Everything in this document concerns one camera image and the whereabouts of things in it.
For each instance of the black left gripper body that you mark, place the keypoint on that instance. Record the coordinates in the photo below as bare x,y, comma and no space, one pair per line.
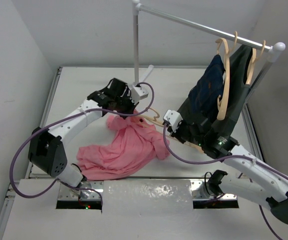
124,103

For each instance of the pink t shirt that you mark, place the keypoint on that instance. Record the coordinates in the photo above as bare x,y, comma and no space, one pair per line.
135,144

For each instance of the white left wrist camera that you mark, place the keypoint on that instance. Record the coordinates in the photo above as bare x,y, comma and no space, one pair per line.
138,93

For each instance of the white metal clothes rack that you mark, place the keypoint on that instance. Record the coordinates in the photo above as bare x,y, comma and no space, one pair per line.
169,44

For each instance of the beige plastic hanger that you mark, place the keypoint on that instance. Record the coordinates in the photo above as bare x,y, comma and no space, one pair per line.
146,121

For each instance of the beige hanger with blue garment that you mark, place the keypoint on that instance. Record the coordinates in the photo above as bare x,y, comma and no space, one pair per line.
222,100

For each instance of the dark green garment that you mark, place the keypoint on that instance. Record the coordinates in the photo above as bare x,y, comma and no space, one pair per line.
239,62

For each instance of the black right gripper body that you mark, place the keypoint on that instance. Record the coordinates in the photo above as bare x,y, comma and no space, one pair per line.
182,134

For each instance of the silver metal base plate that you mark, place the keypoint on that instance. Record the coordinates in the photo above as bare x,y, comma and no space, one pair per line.
126,195

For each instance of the navy blue garment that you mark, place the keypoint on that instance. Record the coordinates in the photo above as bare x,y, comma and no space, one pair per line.
203,96

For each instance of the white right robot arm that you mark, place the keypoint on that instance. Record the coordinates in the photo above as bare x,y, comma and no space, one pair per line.
265,185

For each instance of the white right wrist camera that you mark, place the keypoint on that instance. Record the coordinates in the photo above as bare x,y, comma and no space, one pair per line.
173,119

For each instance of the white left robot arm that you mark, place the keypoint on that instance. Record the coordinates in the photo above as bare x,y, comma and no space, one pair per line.
47,148

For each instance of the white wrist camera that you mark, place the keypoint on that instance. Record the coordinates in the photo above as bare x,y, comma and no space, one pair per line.
173,119
138,93

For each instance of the beige hanger with green garment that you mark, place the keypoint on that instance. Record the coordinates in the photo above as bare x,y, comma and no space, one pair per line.
252,63

